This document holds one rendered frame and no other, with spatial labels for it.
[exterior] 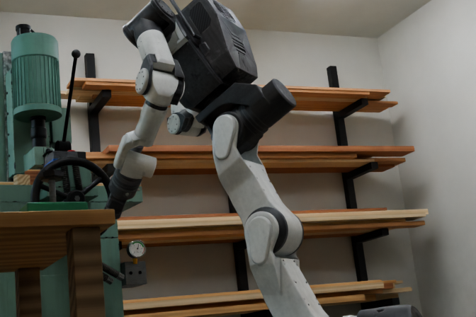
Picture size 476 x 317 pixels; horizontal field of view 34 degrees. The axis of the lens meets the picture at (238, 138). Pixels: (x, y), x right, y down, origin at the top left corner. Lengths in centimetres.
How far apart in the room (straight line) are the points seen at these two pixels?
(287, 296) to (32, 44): 137
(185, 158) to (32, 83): 236
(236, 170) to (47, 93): 88
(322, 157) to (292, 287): 336
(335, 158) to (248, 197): 333
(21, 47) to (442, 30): 386
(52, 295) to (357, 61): 444
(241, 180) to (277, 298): 37
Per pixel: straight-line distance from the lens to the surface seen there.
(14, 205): 273
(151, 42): 238
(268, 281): 234
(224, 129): 244
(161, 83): 229
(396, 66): 662
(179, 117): 292
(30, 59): 301
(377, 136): 653
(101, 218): 125
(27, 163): 300
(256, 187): 240
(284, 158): 549
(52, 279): 273
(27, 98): 296
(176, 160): 520
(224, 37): 251
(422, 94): 632
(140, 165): 238
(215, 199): 571
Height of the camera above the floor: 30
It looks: 15 degrees up
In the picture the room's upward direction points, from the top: 6 degrees counter-clockwise
